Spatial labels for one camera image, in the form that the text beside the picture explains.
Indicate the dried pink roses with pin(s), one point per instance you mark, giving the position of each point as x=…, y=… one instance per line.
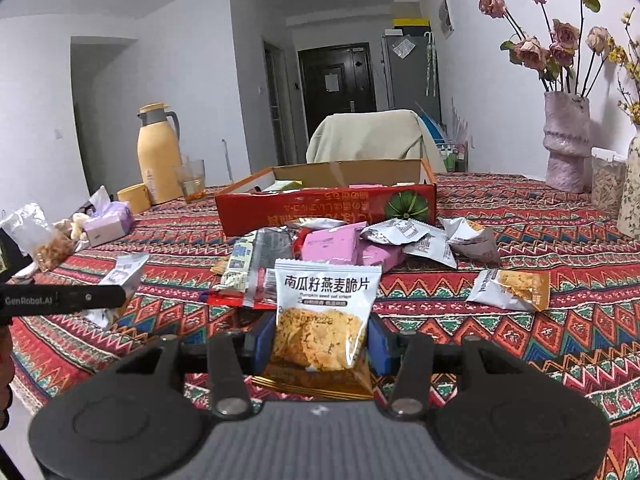
x=532, y=52

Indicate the rack with bottles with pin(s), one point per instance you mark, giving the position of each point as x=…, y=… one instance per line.
x=451, y=157

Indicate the pale purple dried flowers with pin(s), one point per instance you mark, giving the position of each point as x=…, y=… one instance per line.
x=461, y=127

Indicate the yellow thermos jug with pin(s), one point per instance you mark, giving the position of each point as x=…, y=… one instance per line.
x=157, y=160

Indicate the speckled vase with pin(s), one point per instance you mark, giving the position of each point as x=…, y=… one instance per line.
x=631, y=190

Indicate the clear jar of grains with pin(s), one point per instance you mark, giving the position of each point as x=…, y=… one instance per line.
x=607, y=185

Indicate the clear silver red-trim packet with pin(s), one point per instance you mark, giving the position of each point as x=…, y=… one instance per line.
x=270, y=260

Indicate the wall electrical panel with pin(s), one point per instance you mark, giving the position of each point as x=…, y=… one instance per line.
x=446, y=17

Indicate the white umbrella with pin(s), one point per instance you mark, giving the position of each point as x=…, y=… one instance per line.
x=430, y=65

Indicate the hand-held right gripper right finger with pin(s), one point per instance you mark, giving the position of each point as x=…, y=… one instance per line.
x=379, y=355

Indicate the purple tissue pack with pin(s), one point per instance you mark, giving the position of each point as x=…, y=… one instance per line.
x=107, y=222

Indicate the drinking glass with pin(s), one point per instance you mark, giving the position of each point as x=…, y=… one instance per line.
x=191, y=182

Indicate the chair with beige cover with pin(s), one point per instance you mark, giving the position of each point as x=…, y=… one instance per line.
x=370, y=137

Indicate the red cardboard box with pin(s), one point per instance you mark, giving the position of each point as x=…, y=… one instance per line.
x=320, y=207

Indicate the patterned red tablecloth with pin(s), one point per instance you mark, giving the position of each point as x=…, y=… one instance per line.
x=550, y=340

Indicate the grey refrigerator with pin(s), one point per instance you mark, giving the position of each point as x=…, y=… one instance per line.
x=407, y=80

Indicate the paper sheet on door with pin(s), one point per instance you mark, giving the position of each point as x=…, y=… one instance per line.
x=332, y=83

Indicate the clear plastic bag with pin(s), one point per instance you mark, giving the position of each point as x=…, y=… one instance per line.
x=404, y=47

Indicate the dark entrance door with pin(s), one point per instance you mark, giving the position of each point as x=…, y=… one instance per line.
x=350, y=90

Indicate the pink snack packet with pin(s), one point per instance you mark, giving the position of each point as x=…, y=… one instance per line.
x=330, y=245
x=382, y=257

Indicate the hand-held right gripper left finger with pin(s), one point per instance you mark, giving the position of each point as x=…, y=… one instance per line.
x=261, y=347

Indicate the red snack packet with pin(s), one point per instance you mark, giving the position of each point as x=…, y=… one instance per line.
x=300, y=245

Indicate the triangular white brown snack packet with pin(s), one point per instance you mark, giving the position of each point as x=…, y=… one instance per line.
x=470, y=240

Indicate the yellow box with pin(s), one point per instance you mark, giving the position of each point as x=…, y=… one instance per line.
x=411, y=22

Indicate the yellow cup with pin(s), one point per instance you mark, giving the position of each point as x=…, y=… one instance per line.
x=134, y=199

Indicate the yellow flower sprigs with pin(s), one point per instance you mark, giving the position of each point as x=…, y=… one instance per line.
x=631, y=60

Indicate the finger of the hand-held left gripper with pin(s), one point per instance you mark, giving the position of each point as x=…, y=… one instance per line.
x=60, y=299

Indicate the white orange oat crisp packet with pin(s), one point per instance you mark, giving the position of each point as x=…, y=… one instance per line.
x=515, y=287
x=322, y=310

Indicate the clear bag of nuts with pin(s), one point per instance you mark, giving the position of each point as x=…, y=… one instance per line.
x=42, y=247

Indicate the bag of cream puffed snacks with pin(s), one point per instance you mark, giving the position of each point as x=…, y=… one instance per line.
x=75, y=225

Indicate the pink ceramic vase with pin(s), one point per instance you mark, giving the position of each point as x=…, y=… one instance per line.
x=567, y=145

